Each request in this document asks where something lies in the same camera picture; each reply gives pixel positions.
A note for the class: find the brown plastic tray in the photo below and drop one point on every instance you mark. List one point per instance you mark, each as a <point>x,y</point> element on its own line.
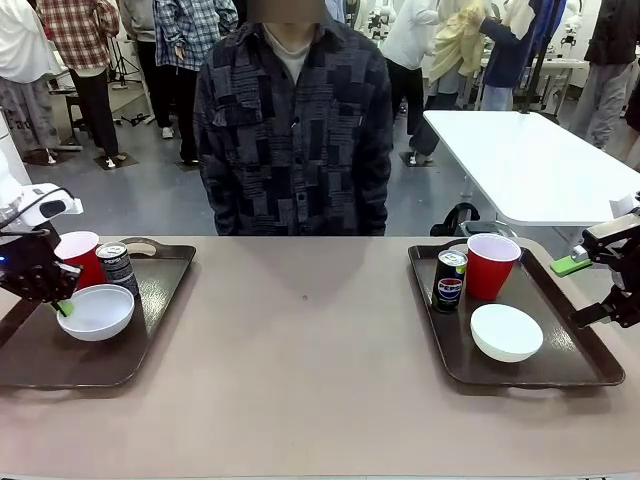
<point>150,320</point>
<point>560,320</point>

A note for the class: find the bystander in blue top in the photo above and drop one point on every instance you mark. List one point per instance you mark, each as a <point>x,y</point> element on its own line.
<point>550,22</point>

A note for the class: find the bystander in black jacket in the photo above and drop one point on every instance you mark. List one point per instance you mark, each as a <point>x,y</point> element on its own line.
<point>610,50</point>

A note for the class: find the bystander in grey top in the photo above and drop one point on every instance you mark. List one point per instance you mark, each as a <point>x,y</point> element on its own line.
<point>145,60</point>

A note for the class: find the white workbench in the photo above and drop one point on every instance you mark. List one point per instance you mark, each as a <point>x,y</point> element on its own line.
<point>565,65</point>

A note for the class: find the red plastic cup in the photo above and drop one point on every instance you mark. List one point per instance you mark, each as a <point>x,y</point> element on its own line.
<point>87,262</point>
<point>491,277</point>

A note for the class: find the bystander in white top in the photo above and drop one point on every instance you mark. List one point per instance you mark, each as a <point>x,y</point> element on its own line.
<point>22,50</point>

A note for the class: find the black chair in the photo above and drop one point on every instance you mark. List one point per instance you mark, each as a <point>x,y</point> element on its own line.
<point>460,220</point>

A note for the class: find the person's right forearm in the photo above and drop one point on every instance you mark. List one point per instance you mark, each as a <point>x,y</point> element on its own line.
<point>215,200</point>

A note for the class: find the black tripod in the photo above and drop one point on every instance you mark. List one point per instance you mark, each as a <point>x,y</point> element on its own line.
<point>127,90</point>

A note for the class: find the bystander in navy jacket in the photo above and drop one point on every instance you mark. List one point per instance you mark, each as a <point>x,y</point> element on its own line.
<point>507,65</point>

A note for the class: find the black Pepsi can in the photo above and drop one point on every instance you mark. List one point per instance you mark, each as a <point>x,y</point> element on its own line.
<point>448,290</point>
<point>120,272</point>

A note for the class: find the bystander in red plaid shirt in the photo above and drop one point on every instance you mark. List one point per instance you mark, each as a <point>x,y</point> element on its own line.
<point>80,45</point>

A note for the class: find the bystander in blue plaid shirt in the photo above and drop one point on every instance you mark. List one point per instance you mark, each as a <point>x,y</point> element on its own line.
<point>192,35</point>

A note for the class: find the person in patchwork shirt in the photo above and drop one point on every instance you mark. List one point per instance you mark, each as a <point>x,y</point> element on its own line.
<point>295,140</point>

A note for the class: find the person's left forearm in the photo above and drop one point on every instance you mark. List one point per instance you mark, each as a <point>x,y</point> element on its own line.
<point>375,200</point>

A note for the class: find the black vertical pole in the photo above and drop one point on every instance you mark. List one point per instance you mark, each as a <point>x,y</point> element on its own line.
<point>537,75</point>

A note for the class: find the white folding table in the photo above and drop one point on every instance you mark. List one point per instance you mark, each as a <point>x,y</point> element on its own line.
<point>525,165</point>

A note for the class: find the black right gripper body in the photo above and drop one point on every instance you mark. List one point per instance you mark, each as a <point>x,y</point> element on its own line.
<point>625,250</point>

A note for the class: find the bystander in yellow shirt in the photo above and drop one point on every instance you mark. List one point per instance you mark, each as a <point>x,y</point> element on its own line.
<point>457,55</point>

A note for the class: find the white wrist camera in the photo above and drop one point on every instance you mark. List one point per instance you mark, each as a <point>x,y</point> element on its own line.
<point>52,205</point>
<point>625,204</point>

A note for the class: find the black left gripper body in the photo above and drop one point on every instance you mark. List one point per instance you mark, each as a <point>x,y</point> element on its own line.
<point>30,270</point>

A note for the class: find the white plastic bowl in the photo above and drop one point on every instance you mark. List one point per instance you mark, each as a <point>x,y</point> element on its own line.
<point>95,317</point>
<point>506,335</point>

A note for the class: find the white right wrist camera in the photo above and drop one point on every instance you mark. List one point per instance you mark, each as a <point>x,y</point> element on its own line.
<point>625,204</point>

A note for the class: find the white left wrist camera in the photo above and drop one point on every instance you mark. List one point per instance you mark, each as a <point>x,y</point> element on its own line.
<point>52,205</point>

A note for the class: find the bystander in white shirt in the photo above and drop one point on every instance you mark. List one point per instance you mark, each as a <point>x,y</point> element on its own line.
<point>410,45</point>

